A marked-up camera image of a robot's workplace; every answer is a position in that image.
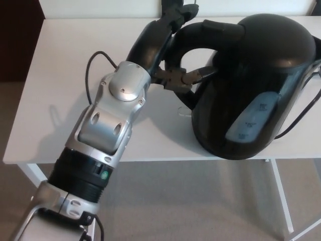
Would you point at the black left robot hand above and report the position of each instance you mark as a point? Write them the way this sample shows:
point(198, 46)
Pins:
point(146, 42)

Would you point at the black electric kettle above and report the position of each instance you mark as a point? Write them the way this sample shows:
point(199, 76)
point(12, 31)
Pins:
point(250, 75)

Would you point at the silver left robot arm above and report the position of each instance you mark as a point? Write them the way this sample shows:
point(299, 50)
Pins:
point(107, 120)

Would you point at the white table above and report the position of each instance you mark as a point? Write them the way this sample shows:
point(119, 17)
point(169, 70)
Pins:
point(62, 62)

